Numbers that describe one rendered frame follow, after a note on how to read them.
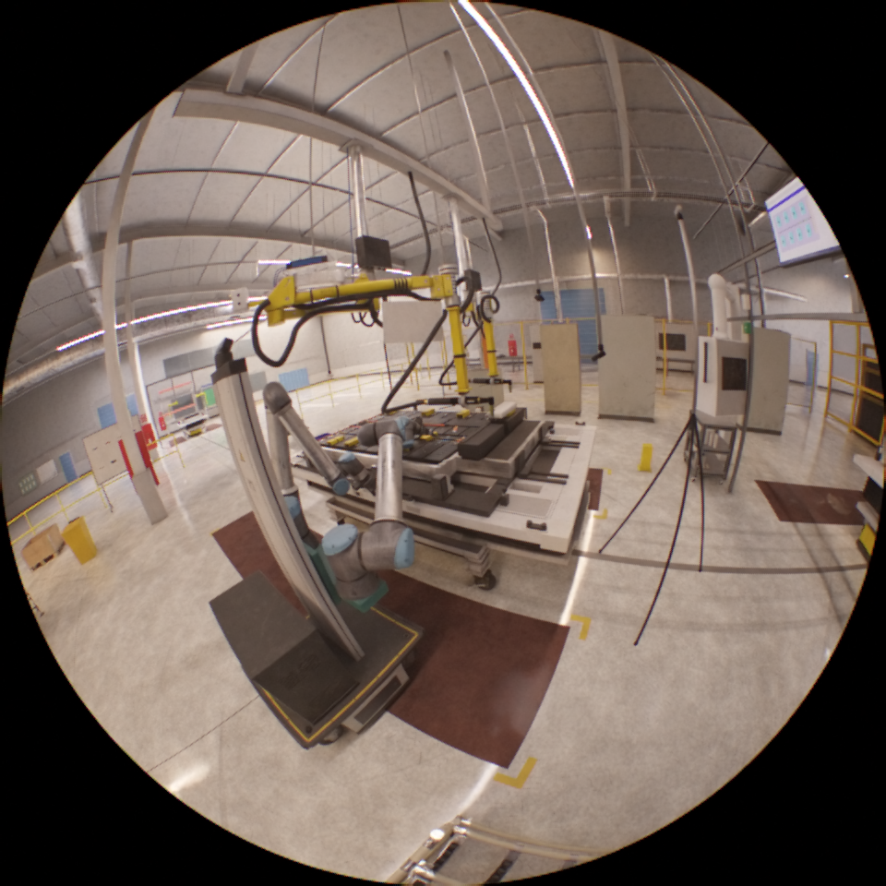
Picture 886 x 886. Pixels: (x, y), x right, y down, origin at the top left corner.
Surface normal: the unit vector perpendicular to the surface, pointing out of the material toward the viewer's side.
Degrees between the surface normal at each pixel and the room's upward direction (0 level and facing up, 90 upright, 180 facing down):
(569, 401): 90
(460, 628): 0
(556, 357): 90
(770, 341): 90
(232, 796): 0
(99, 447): 90
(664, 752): 0
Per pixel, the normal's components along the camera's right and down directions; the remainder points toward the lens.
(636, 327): -0.53, 0.35
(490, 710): -0.13, -0.93
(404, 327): 0.38, 0.26
